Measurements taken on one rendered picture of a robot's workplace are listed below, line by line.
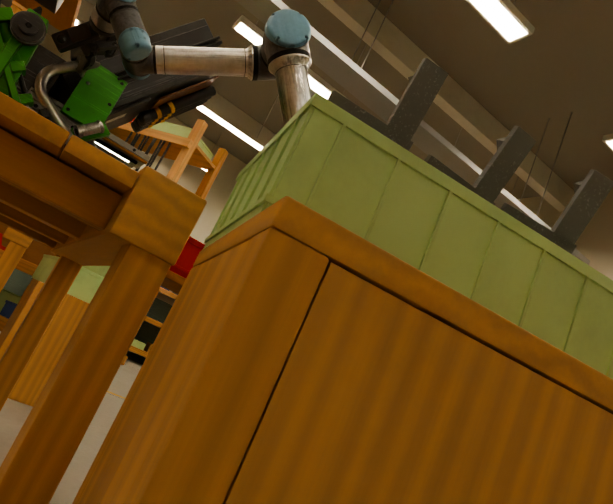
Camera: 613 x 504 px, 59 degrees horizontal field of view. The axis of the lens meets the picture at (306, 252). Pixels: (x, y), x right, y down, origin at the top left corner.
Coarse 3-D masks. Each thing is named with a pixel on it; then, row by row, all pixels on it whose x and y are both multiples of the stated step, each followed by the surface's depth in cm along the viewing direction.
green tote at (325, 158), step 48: (288, 144) 69; (336, 144) 67; (384, 144) 69; (240, 192) 91; (288, 192) 64; (336, 192) 67; (384, 192) 69; (432, 192) 71; (384, 240) 68; (432, 240) 70; (480, 240) 73; (528, 240) 76; (480, 288) 73; (528, 288) 75; (576, 288) 78; (576, 336) 77
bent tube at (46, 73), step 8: (56, 64) 153; (64, 64) 154; (72, 64) 155; (40, 72) 150; (48, 72) 151; (56, 72) 153; (64, 72) 155; (40, 80) 149; (40, 88) 148; (40, 96) 148; (48, 96) 149; (48, 104) 148; (56, 112) 148; (56, 120) 148; (64, 128) 148
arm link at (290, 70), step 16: (272, 16) 137; (288, 16) 137; (304, 16) 139; (272, 32) 135; (288, 32) 136; (304, 32) 137; (272, 48) 138; (288, 48) 136; (304, 48) 138; (272, 64) 139; (288, 64) 138; (304, 64) 139; (288, 80) 137; (304, 80) 138; (288, 96) 137; (304, 96) 137; (288, 112) 137
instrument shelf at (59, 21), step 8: (16, 0) 199; (24, 0) 197; (32, 0) 194; (64, 0) 185; (72, 0) 182; (80, 0) 184; (32, 8) 200; (64, 8) 190; (72, 8) 187; (48, 16) 201; (56, 16) 198; (64, 16) 195; (72, 16) 193; (56, 24) 204; (64, 24) 201; (72, 24) 200
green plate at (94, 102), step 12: (96, 72) 163; (108, 72) 165; (84, 84) 160; (96, 84) 162; (108, 84) 164; (120, 84) 166; (72, 96) 156; (84, 96) 159; (96, 96) 161; (108, 96) 163; (72, 108) 156; (84, 108) 158; (96, 108) 160; (108, 108) 162; (84, 120) 157; (96, 120) 159
